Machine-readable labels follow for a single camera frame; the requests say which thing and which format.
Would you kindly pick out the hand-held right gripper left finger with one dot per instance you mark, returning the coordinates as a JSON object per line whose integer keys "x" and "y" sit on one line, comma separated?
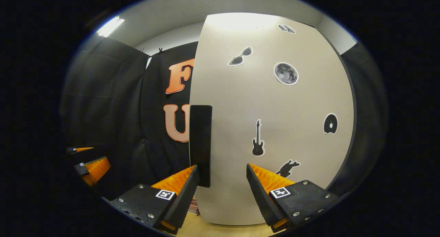
{"x": 178, "y": 202}

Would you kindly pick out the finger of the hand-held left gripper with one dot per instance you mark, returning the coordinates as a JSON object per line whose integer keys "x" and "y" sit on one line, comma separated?
{"x": 79, "y": 149}
{"x": 94, "y": 170}

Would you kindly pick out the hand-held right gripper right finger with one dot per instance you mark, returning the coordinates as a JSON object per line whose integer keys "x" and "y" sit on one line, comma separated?
{"x": 264, "y": 202}

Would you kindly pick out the beige cabinet door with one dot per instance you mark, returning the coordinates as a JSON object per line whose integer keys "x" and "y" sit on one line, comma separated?
{"x": 257, "y": 103}

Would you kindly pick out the black backdrop cloth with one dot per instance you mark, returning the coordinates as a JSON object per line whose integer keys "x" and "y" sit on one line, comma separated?
{"x": 110, "y": 110}

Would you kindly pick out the ceiling light panel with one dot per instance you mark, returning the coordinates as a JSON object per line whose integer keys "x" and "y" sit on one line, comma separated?
{"x": 110, "y": 26}

